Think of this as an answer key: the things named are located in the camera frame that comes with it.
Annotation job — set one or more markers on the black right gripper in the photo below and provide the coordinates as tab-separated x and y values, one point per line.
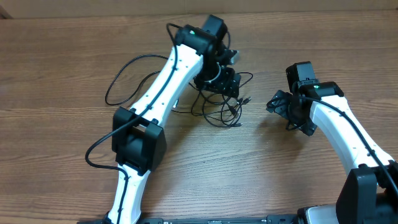
278	104

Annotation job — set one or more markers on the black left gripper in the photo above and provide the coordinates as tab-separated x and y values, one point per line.
227	86

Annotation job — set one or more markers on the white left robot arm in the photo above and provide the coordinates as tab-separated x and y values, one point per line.
199	55

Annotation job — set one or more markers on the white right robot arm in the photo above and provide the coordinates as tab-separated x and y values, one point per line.
369	194

